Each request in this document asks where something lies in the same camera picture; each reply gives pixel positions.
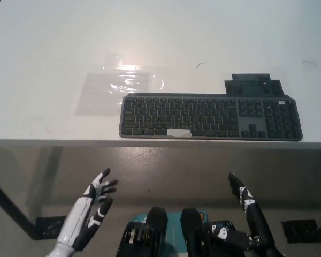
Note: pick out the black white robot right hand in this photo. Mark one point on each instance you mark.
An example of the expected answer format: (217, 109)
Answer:
(256, 219)

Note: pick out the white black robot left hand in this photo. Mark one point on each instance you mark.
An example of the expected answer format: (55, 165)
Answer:
(79, 219)

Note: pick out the black floor tape patch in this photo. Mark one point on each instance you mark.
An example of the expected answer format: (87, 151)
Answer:
(299, 230)
(52, 227)

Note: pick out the black metal table leg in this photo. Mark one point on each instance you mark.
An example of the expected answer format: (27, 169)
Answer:
(13, 206)

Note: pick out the white tape strip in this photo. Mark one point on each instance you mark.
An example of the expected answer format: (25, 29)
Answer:
(178, 132)

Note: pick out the clear plastic bag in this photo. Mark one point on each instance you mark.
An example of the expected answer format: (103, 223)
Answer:
(107, 96)

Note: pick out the clear crinkled plastic film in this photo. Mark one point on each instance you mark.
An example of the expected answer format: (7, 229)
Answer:
(131, 69)

